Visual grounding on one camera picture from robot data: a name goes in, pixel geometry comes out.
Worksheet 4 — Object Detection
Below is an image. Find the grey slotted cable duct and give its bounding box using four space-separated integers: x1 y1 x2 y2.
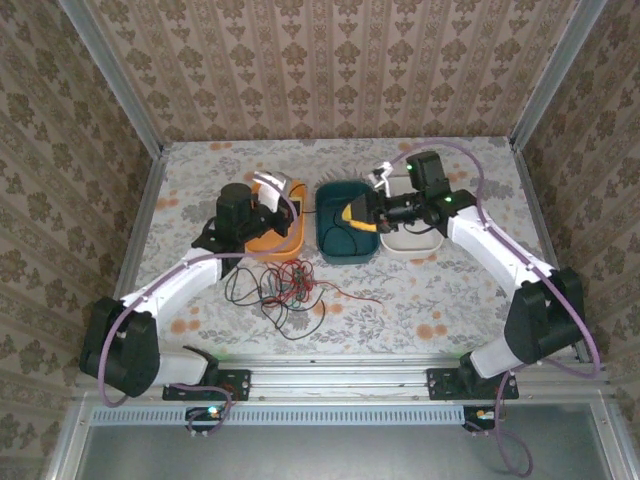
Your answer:
91 403 466 427

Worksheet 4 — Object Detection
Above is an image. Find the thin green cable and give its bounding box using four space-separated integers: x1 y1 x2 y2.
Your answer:
267 269 314 309

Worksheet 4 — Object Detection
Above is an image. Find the thin black cable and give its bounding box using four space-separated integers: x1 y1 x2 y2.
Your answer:
224 264 327 341
292 182 361 257

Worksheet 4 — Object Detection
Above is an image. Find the floral patterned table cover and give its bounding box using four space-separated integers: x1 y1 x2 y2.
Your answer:
117 137 576 357

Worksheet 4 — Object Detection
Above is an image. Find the aluminium mounting rail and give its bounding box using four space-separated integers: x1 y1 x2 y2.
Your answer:
74 352 609 402

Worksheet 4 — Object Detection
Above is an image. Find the aluminium frame post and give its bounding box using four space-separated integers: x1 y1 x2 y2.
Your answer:
508 0 609 151
57 0 165 157

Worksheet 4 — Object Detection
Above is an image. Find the grey metal base panel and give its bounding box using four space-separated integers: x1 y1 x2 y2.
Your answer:
47 399 640 480

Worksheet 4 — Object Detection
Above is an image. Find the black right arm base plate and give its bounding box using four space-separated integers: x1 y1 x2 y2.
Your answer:
426 367 520 401

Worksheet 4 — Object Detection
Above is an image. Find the orange plastic tray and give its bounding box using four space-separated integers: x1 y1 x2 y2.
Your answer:
244 178 306 262

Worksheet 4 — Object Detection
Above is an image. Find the aluminium table side rail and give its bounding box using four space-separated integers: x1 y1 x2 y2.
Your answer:
94 149 169 366
509 138 591 361

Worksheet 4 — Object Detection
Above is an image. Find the white plastic tray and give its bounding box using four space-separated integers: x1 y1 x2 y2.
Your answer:
377 174 445 260

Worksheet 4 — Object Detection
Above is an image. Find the teal plastic tray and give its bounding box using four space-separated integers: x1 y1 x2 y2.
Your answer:
314 179 380 265

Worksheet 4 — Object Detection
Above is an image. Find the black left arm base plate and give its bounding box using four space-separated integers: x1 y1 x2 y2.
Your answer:
162 368 251 402

